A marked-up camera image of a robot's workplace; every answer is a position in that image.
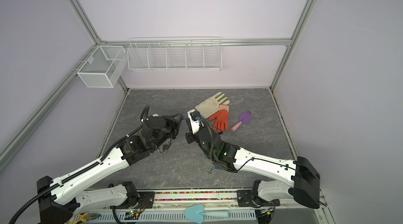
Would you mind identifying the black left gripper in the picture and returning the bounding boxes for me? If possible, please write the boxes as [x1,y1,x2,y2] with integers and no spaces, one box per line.
[152,113,183,152]

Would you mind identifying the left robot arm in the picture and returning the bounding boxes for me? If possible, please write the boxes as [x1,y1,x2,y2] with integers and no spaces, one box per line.
[10,105,182,224]

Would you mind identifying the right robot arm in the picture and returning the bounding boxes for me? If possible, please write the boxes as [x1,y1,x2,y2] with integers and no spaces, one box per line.
[186,120,321,209]

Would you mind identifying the red rubber glove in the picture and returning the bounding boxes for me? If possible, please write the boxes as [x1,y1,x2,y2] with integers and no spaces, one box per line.
[208,105,229,133]

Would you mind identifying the cream work glove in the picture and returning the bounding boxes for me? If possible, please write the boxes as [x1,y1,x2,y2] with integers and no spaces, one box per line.
[195,92,230,119]

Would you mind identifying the teal trowel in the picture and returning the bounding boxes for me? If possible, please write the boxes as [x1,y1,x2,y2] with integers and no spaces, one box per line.
[184,204,229,224]

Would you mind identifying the white mesh box basket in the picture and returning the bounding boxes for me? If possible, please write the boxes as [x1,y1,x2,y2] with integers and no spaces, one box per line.
[77,45,127,88]

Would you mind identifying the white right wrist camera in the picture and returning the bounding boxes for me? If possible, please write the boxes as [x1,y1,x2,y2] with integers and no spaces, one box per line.
[187,109,202,134]

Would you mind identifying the purple trowel pink handle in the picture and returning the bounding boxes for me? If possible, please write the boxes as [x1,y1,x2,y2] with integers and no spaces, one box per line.
[231,111,252,132]

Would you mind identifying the white wire shelf basket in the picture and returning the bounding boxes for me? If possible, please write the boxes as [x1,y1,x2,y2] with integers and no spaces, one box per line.
[127,37,222,71]

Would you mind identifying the yellow handled pliers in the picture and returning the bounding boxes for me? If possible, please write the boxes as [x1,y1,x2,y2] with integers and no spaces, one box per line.
[70,213,100,224]

